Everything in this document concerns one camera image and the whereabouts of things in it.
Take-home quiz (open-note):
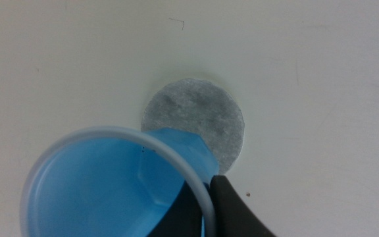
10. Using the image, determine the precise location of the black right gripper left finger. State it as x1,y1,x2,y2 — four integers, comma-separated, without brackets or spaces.
146,182,210,237

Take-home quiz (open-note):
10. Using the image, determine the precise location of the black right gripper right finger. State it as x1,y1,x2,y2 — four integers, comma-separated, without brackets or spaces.
209,174,276,237

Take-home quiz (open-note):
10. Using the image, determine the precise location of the blue plastic cup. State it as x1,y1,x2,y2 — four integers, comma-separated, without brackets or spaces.
20,126,220,237

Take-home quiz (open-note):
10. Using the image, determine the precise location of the round grey cup mat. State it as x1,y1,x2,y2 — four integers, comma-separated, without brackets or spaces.
140,78,245,175

